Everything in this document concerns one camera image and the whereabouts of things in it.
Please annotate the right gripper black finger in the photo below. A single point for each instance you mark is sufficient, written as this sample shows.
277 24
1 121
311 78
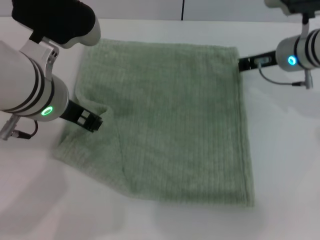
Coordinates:
245 64

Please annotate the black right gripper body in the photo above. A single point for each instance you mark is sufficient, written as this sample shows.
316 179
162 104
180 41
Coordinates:
265 60

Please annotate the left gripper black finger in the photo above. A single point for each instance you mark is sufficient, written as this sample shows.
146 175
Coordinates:
90 120

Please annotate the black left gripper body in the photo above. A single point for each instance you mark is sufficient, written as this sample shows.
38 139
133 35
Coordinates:
72 112

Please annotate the green ribbed towel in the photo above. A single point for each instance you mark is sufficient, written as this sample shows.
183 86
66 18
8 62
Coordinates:
175 120

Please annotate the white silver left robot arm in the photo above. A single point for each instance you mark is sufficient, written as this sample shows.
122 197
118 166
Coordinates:
25 85

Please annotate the black right wrist camera housing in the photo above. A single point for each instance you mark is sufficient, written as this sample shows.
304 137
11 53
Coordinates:
297 5

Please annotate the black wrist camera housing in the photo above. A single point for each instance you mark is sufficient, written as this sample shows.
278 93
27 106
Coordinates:
297 5
57 20

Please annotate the black left wrist camera housing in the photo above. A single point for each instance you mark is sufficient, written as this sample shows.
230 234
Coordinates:
57 20

